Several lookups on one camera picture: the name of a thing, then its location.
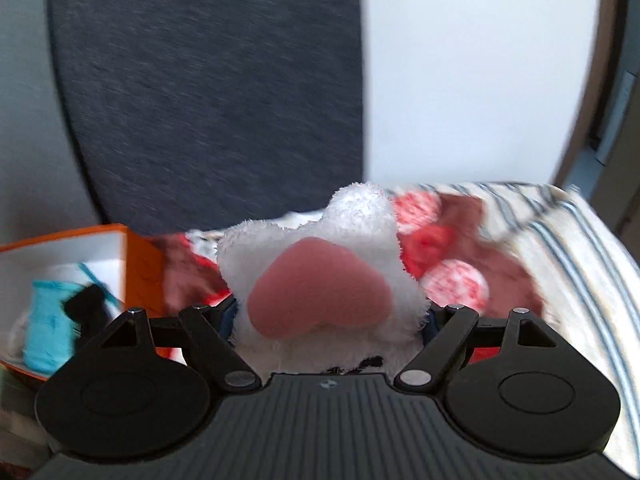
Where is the white plush paw toy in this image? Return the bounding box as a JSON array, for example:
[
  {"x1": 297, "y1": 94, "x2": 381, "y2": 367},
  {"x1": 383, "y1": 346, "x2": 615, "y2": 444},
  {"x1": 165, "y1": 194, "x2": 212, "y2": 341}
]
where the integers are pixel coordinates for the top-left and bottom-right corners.
[{"x1": 217, "y1": 183, "x2": 430, "y2": 379}]

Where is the black fuzzy hair scrunchie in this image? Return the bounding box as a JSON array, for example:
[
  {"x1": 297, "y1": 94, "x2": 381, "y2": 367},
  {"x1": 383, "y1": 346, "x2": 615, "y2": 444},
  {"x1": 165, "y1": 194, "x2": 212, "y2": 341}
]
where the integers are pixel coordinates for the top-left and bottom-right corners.
[{"x1": 63, "y1": 284, "x2": 112, "y2": 352}]

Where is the teal wet wipes pack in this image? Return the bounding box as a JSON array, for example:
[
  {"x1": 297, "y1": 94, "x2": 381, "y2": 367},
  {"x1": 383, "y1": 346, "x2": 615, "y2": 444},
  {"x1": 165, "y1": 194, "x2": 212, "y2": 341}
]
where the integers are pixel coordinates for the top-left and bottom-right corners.
[{"x1": 23, "y1": 280, "x2": 81, "y2": 375}]

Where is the orange cardboard box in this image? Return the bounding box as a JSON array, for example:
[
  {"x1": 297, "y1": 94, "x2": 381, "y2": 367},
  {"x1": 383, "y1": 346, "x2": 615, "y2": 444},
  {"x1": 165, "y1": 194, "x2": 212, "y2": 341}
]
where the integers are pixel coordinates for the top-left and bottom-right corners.
[{"x1": 1, "y1": 224, "x2": 166, "y2": 382}]

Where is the patterned red fleece blanket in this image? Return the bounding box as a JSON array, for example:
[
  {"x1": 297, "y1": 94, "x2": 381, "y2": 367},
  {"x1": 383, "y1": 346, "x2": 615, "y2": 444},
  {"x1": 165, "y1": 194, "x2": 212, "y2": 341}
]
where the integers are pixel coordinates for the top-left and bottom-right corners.
[{"x1": 150, "y1": 184, "x2": 572, "y2": 376}]

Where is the grey blue sofa cushion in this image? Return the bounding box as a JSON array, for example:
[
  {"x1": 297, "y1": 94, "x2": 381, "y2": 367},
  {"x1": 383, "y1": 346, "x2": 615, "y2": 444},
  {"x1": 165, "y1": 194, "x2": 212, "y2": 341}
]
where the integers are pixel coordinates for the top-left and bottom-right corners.
[{"x1": 0, "y1": 0, "x2": 100, "y2": 244}]

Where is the clear plastic storage box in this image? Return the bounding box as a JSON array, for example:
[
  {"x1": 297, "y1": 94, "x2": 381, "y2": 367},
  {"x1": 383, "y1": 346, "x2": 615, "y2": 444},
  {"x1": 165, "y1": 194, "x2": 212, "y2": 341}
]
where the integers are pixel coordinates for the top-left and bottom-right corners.
[{"x1": 1, "y1": 366, "x2": 50, "y2": 478}]

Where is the dark blue sofa cushion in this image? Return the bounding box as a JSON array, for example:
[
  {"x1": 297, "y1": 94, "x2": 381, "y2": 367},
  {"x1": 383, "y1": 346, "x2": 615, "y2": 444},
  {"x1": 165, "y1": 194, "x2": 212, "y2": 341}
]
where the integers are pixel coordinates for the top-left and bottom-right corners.
[{"x1": 47, "y1": 0, "x2": 363, "y2": 235}]

